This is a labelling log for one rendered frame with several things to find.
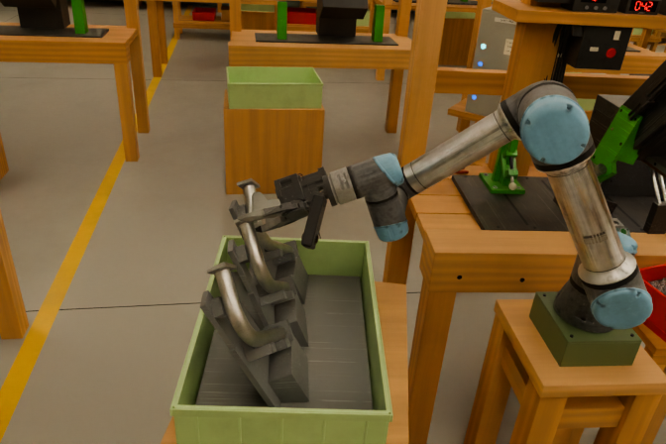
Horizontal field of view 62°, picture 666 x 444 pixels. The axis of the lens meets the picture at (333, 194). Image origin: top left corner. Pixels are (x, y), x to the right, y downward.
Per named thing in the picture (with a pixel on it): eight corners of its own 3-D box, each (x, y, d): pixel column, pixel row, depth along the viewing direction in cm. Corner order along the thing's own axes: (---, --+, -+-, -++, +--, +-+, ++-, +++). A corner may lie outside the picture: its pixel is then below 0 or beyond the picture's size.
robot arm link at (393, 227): (413, 217, 131) (401, 175, 127) (408, 241, 121) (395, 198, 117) (382, 222, 134) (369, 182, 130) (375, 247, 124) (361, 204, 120)
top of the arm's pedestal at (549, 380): (667, 394, 132) (673, 383, 131) (539, 398, 129) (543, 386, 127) (599, 309, 161) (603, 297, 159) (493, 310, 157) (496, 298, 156)
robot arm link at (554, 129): (644, 286, 126) (567, 71, 109) (664, 330, 113) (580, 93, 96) (590, 300, 131) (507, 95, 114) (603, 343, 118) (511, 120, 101)
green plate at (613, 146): (626, 179, 185) (661, 123, 177) (606, 172, 184) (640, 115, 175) (609, 165, 195) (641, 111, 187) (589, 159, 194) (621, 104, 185)
